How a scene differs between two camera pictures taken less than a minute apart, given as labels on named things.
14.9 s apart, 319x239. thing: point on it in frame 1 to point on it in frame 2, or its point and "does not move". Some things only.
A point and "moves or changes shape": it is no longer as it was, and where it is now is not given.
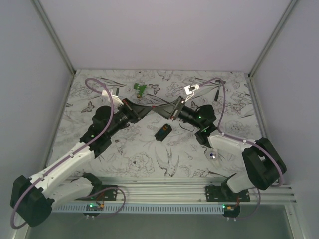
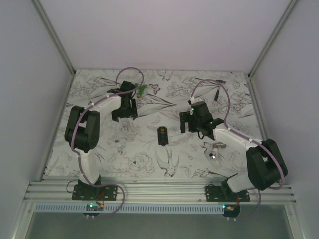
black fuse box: [163, 133] moves or changes shape
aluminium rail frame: [168, 190] does not move
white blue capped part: [212, 155] does not move
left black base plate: [109, 194] does not move
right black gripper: [171, 109] to [185, 117]
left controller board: [93, 207] does not move
